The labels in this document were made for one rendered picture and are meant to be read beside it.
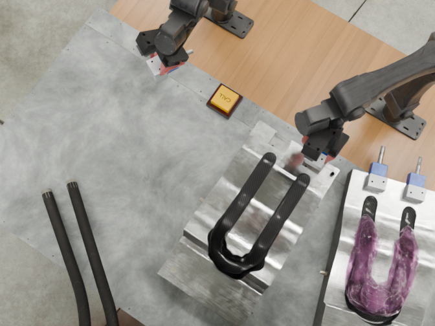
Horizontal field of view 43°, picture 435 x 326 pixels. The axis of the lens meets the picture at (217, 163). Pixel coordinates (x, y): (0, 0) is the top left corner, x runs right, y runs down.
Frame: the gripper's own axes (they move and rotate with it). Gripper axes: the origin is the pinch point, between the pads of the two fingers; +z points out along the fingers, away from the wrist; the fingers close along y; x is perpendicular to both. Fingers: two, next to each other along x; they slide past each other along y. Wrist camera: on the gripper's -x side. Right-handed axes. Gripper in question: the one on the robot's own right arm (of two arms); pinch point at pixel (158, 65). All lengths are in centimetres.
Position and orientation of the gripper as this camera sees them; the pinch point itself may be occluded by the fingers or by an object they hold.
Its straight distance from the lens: 153.9
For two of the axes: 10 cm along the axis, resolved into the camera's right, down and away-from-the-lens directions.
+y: 5.0, 8.4, -2.1
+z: -4.4, 4.6, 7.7
